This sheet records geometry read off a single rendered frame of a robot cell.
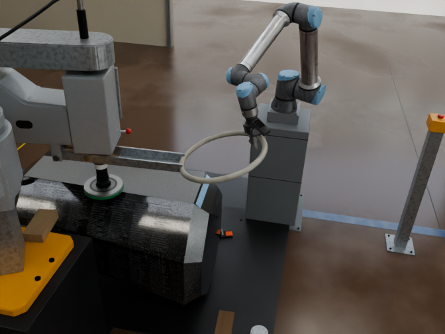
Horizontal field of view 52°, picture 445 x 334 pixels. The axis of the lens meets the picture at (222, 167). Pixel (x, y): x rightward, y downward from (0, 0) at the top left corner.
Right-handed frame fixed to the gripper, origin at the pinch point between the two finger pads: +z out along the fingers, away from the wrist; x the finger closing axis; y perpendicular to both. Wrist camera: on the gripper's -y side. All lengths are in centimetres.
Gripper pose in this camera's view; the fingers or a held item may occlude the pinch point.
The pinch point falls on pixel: (261, 146)
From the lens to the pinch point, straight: 255.1
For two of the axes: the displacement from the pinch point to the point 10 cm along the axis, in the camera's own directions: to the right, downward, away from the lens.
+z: 2.5, 8.0, 5.4
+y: -5.5, -3.4, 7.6
